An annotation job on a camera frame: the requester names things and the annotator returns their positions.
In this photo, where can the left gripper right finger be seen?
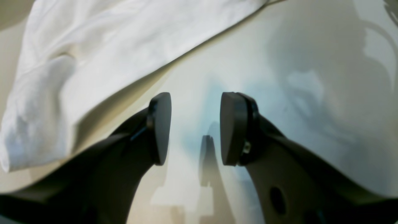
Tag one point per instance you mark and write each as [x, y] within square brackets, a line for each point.
[294, 186]

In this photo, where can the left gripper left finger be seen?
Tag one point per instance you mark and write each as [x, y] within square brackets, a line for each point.
[98, 185]

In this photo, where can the white printed t-shirt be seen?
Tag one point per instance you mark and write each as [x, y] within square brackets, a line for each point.
[77, 53]

